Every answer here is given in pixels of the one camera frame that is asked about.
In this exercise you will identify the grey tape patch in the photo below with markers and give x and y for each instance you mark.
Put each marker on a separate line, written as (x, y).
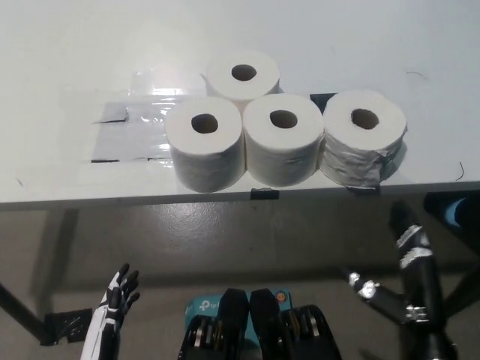
(112, 138)

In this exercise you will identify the taped toilet paper roll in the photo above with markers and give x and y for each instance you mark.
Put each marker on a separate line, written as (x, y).
(352, 150)

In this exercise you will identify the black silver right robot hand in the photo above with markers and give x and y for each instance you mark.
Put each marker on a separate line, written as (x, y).
(420, 277)

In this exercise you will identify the small black tape piece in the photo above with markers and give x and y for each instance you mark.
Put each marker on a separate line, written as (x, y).
(264, 194)

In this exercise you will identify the plain white toilet paper roll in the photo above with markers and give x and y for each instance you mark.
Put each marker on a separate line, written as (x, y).
(281, 157)
(225, 80)
(204, 161)

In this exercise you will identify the dark object with blue part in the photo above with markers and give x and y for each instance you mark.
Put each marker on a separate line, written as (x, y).
(455, 212)

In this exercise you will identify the teal tp-link box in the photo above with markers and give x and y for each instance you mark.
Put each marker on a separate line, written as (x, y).
(202, 307)

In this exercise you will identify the black diagonal table leg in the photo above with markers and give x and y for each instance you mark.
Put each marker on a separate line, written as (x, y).
(463, 290)
(22, 311)

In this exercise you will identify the large black tape patch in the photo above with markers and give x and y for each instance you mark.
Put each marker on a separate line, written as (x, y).
(317, 99)

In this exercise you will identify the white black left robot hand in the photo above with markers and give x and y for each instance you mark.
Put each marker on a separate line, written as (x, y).
(108, 318)

